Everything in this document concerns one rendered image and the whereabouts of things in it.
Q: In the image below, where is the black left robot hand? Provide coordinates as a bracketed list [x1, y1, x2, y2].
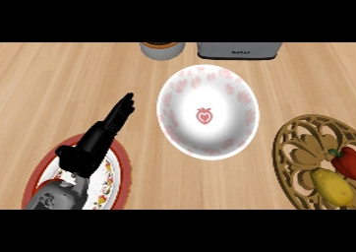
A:
[54, 92, 135, 178]

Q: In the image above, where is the white bowl with pink print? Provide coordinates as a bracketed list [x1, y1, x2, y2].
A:
[155, 64, 261, 161]

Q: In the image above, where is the tan openwork round placemat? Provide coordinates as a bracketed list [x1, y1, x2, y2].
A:
[273, 113, 356, 211]

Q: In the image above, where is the red bell pepper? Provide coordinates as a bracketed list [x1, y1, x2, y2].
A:
[326, 146, 356, 182]

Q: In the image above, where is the red-rimmed floral plate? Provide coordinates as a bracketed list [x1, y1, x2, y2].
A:
[20, 132, 132, 211]

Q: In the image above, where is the grey jar with orange rim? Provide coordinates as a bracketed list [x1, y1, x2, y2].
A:
[137, 41, 187, 62]

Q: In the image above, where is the grey toaster appliance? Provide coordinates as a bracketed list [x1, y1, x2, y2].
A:
[196, 41, 285, 61]

